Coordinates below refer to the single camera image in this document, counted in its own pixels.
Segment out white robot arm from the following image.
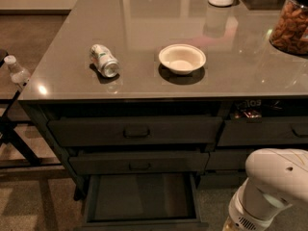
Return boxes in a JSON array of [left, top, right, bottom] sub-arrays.
[[222, 148, 308, 231]]

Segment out clear plastic water bottle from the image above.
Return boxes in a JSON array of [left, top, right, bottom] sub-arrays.
[[4, 55, 31, 91]]

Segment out white paper bowl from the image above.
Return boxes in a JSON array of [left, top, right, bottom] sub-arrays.
[[159, 44, 206, 75]]

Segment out snack packets in drawer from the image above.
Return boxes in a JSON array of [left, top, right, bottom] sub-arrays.
[[230, 99, 283, 119]]

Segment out jar of nuts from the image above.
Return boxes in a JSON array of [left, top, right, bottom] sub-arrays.
[[269, 0, 308, 55]]

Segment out dark cabinet with grey top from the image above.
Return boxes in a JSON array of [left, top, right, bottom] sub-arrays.
[[17, 0, 308, 231]]

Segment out silver soda can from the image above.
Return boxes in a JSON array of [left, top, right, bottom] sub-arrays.
[[90, 44, 119, 78]]

